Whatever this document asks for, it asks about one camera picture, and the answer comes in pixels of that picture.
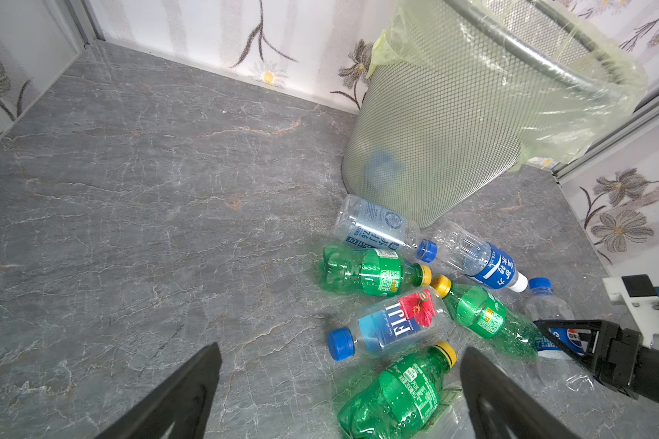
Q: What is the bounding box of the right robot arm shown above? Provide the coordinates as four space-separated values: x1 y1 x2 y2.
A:
535 319 659 404

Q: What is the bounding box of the green bottle yellow cap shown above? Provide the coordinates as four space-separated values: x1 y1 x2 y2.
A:
338 341 458 438
430 274 541 360
319 244 433 297

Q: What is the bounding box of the Fiji water bottle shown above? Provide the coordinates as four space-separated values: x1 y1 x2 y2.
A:
327 286 450 361

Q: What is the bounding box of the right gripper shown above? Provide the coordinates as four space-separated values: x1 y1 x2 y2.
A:
534 319 656 398

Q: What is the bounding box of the clear bottle blue label white cap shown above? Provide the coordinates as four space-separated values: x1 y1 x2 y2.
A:
434 222 528 293

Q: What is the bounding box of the clear square bottle white cap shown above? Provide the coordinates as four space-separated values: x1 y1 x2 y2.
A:
415 382 476 439

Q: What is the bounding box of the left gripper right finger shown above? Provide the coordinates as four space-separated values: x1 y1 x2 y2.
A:
459 347 576 439

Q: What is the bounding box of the small Pepsi bottle blue cap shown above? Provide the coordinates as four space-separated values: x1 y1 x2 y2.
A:
521 276 597 393

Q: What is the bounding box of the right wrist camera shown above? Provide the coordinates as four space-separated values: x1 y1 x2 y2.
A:
603 274 659 350

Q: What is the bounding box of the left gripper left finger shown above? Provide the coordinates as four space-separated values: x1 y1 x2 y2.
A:
98 343 223 438

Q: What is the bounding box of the green-lined mesh trash bin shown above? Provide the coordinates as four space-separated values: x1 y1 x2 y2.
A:
342 1 648 227

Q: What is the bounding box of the clear bottle light-blue label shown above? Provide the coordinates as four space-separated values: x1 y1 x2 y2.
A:
331 194 438 263

